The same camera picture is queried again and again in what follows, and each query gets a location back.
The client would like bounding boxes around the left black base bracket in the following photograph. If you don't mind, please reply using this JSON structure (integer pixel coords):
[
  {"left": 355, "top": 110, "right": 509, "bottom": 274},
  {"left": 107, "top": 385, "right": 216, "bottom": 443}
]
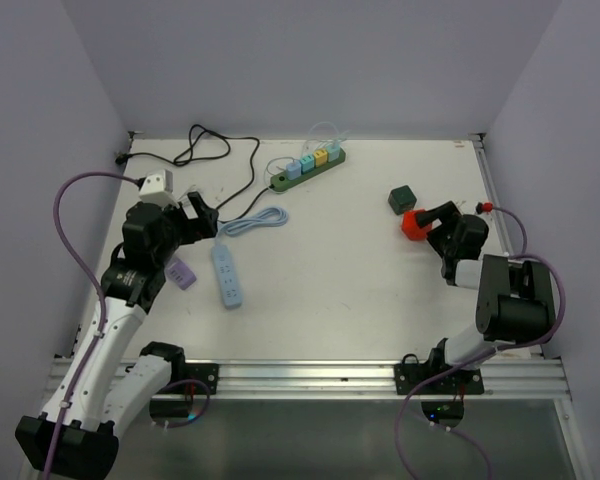
[{"left": 158, "top": 362, "right": 220, "bottom": 396}]

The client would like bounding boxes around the right black base bracket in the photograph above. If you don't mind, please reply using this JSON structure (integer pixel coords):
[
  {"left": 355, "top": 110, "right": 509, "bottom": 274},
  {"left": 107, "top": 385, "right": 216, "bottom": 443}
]
[{"left": 393, "top": 353, "right": 486, "bottom": 396}]

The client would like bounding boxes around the blue power strip cable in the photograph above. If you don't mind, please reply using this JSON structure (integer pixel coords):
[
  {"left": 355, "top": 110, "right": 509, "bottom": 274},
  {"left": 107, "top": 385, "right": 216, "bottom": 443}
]
[{"left": 216, "top": 206, "right": 290, "bottom": 247}]

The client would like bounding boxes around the teal plug adapter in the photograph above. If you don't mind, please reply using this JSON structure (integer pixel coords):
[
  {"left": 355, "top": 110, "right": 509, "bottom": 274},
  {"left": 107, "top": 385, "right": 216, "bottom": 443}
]
[{"left": 299, "top": 154, "right": 315, "bottom": 175}]

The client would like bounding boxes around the black power cable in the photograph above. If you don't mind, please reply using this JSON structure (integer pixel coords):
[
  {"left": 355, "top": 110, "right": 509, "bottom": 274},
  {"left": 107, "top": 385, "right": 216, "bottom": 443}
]
[{"left": 127, "top": 123, "right": 276, "bottom": 211}]

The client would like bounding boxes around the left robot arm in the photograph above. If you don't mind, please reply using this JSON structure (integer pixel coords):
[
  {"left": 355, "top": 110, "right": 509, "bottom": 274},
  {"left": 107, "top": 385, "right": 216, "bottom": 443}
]
[{"left": 15, "top": 192, "right": 218, "bottom": 479}]

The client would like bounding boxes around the green power strip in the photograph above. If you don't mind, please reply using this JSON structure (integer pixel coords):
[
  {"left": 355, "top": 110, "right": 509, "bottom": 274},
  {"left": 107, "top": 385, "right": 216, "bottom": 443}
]
[{"left": 268, "top": 148, "right": 347, "bottom": 194}]

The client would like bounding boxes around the green plug adapter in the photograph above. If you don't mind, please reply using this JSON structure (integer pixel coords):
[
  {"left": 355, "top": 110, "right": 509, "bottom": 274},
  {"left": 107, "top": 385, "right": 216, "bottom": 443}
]
[{"left": 326, "top": 144, "right": 341, "bottom": 163}]

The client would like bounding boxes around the black wall plug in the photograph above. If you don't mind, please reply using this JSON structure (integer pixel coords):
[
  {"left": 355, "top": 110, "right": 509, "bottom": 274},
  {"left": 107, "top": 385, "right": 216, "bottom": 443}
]
[{"left": 114, "top": 152, "right": 133, "bottom": 166}]

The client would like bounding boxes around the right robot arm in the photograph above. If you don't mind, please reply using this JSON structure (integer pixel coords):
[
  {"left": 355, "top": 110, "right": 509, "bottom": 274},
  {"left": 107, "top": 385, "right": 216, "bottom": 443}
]
[{"left": 401, "top": 201, "right": 564, "bottom": 393}]

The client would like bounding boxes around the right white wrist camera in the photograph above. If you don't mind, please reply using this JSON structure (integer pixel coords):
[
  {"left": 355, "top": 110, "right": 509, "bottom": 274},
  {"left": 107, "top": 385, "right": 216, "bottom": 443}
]
[{"left": 475, "top": 202, "right": 495, "bottom": 215}]

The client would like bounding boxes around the purple power strip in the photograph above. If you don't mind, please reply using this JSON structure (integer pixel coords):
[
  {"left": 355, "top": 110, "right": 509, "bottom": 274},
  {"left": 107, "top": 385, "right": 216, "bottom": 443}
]
[{"left": 165, "top": 256, "right": 197, "bottom": 291}]

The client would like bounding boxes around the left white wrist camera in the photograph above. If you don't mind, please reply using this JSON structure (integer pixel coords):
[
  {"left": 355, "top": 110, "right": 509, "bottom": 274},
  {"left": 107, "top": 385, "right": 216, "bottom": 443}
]
[{"left": 139, "top": 169, "right": 177, "bottom": 208}]

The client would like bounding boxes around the dark green cube plug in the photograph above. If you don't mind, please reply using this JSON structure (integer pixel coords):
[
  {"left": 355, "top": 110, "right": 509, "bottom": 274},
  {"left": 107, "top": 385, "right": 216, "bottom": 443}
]
[{"left": 388, "top": 185, "right": 417, "bottom": 215}]

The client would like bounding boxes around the blue plug adapter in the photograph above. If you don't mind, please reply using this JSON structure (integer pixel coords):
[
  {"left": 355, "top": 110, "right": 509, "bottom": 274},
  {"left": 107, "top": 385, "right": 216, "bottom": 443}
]
[{"left": 285, "top": 160, "right": 302, "bottom": 181}]

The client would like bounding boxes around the aluminium mounting rail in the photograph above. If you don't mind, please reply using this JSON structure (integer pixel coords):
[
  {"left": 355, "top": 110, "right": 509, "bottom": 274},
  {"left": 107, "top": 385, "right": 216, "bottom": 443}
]
[{"left": 43, "top": 353, "right": 571, "bottom": 401}]

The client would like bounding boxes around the red cube plug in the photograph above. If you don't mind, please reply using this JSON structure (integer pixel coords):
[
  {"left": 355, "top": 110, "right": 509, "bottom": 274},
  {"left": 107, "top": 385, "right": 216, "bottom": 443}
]
[{"left": 401, "top": 209, "right": 437, "bottom": 241}]

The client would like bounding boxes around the black base bracket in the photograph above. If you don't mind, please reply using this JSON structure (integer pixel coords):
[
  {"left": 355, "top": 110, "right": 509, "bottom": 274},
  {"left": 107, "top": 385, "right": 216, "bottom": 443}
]
[
  {"left": 158, "top": 362, "right": 220, "bottom": 396},
  {"left": 393, "top": 353, "right": 486, "bottom": 396}
]

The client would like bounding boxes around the blue power strip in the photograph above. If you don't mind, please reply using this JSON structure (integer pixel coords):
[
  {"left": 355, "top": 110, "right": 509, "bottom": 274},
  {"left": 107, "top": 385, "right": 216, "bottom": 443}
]
[{"left": 211, "top": 244, "right": 244, "bottom": 310}]

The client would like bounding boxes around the yellow plug adapter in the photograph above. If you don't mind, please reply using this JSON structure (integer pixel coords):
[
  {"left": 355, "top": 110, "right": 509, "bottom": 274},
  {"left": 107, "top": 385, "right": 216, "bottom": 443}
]
[{"left": 313, "top": 149, "right": 329, "bottom": 168}]

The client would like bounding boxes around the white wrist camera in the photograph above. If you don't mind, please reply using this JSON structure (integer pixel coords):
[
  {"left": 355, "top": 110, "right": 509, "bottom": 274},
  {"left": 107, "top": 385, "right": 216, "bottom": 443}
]
[
  {"left": 139, "top": 169, "right": 177, "bottom": 208},
  {"left": 475, "top": 202, "right": 495, "bottom": 215}
]

